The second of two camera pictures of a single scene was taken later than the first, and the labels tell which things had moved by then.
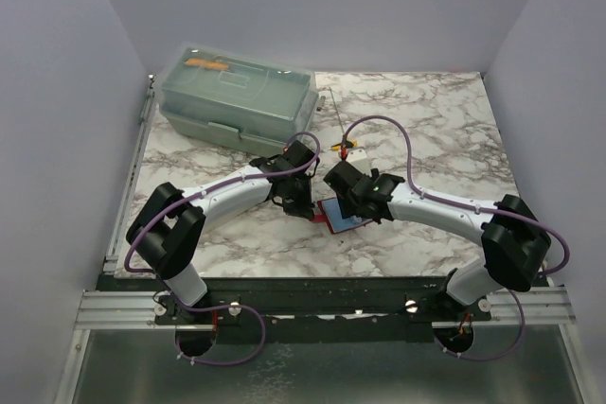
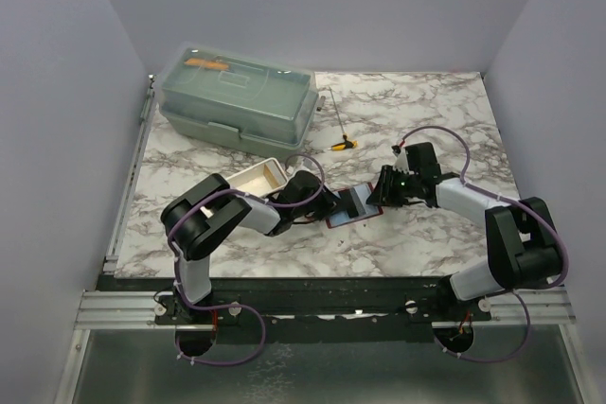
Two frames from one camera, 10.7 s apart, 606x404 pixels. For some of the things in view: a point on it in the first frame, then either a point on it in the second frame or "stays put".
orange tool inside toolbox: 210,65 stays put
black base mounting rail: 311,310 stays put
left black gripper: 304,208 to 329,204
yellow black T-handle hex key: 345,143 stays put
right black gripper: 375,175 to 383,193
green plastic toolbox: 241,102 stays put
